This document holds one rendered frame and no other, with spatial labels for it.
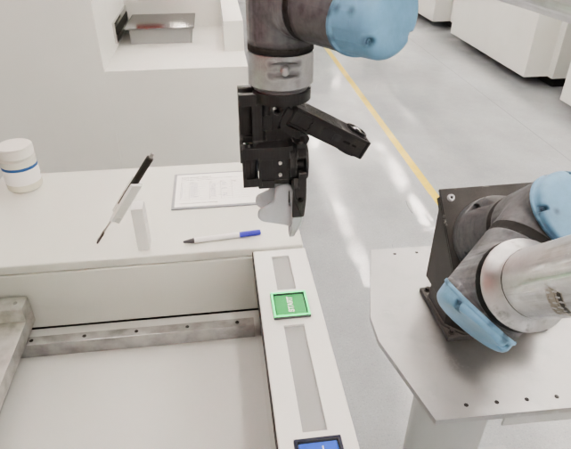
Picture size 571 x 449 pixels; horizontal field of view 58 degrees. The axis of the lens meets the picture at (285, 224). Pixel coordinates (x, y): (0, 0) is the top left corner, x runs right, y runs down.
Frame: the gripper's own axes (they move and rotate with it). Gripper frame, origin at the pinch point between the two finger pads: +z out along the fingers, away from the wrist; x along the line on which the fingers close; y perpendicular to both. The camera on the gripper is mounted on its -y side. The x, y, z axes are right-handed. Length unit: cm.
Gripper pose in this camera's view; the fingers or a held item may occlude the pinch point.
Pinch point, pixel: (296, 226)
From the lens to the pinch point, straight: 72.0
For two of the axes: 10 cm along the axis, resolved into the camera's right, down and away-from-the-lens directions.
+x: 1.3, 5.4, -8.3
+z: 0.0, 8.4, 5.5
